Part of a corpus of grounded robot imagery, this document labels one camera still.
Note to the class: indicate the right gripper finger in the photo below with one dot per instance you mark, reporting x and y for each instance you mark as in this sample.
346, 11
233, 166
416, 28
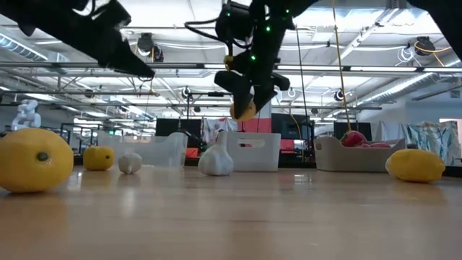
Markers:
240, 97
263, 95

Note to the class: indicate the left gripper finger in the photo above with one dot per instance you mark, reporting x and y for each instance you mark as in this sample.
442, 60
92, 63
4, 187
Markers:
121, 64
133, 57

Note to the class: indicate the orange-yellow lemon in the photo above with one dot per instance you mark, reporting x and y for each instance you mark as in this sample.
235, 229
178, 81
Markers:
250, 114

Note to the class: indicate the white garlic bulb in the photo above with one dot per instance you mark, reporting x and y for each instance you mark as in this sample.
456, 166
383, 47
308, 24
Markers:
130, 163
216, 160

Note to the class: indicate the yellow lemon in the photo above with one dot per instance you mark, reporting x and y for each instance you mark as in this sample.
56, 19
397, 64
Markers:
34, 160
415, 165
98, 158

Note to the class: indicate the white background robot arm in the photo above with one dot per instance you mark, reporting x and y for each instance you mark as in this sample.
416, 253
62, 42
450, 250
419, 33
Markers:
27, 115

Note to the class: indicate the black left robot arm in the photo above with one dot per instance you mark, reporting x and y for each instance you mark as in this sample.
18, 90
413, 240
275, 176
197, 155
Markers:
36, 14

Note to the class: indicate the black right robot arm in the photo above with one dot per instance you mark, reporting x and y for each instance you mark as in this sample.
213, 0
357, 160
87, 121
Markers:
447, 21

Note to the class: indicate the white column with red band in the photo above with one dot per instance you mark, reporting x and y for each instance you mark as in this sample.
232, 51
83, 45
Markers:
265, 122

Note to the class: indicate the yellow tape marker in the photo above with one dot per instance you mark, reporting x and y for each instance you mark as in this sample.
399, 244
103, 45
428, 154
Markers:
228, 59

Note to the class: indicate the black monitor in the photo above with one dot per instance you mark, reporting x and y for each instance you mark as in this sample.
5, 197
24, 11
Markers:
359, 126
169, 127
288, 124

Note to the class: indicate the floral white cloth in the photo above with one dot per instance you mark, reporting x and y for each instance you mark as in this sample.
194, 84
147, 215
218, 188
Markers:
213, 126

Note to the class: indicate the white plastic basket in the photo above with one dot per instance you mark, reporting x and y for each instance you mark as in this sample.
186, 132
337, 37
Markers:
256, 155

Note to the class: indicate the clear plastic container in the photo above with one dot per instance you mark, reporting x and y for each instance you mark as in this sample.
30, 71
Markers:
155, 151

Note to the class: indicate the grey plastic basket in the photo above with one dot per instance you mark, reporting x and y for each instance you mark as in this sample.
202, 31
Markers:
346, 160

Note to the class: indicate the leaf-patterned cloth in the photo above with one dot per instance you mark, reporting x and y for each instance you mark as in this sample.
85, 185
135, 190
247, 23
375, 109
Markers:
429, 141

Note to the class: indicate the black metal rack frame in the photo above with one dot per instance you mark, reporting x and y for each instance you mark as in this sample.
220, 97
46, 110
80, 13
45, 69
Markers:
209, 94

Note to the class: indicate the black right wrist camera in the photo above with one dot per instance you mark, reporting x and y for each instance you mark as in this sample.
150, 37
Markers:
234, 21

